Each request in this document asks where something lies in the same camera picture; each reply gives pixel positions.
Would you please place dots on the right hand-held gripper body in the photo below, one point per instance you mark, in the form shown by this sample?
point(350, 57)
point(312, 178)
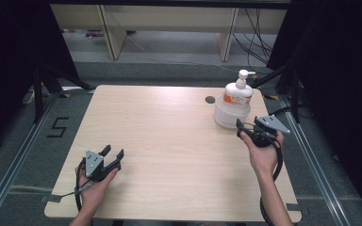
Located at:
point(268, 128)

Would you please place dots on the black round table grommet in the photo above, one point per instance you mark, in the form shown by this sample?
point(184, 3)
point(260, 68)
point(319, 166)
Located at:
point(210, 100)

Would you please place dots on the black tape strip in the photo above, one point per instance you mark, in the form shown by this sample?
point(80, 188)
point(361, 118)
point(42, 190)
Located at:
point(297, 207)
point(52, 198)

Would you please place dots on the light wooden desk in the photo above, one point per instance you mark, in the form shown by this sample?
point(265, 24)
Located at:
point(169, 19)

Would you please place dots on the black curtain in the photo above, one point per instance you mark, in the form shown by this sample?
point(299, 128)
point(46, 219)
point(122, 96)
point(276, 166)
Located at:
point(342, 78)
point(9, 62)

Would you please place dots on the black metal stand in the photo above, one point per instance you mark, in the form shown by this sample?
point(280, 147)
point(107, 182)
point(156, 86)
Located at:
point(38, 94)
point(295, 94)

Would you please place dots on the silver floor rail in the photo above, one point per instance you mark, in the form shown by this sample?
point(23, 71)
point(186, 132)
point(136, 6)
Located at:
point(314, 163)
point(15, 163)

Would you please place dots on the white perforated plastic basket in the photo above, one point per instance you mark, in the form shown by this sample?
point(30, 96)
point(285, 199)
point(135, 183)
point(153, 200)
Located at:
point(226, 117)

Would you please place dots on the person's left hand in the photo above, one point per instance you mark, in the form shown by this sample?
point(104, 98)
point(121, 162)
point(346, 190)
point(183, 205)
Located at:
point(91, 194)

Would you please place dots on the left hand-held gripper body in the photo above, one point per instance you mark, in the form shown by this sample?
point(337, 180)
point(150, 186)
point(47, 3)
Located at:
point(94, 166)

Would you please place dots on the white pump bottle orange label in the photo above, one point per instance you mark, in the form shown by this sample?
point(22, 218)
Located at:
point(238, 94)

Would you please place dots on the person's right hand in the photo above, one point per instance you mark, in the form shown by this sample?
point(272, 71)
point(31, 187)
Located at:
point(264, 158)

